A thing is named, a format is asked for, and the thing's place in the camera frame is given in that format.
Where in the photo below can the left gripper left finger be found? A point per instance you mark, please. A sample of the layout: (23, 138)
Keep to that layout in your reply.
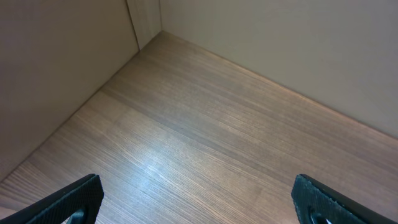
(78, 202)

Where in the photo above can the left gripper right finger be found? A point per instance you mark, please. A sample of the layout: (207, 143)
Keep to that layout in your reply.
(316, 203)

